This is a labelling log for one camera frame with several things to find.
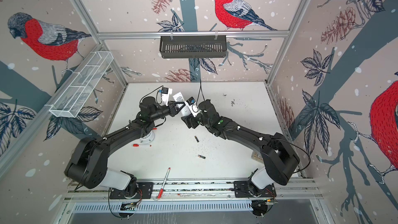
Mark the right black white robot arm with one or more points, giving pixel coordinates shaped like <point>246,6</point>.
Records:
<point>279,158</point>

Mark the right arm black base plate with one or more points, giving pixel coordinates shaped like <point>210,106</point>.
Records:
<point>246,189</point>

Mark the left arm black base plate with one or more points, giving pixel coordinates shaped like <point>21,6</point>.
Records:
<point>140,190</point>

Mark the white remote control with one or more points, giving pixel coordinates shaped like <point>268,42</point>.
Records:
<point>185,111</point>

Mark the black hanging basket shelf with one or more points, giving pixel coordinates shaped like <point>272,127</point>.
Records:
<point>186,47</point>

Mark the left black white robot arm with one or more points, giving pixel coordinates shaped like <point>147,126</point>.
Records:
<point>88,164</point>

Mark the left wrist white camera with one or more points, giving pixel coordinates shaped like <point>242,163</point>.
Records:
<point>165,94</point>

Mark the white wire mesh shelf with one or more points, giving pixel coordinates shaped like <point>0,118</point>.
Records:
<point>83,83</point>

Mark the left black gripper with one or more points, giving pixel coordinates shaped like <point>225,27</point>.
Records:
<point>174,111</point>

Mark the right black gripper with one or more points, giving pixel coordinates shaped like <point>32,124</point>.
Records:
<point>190,119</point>

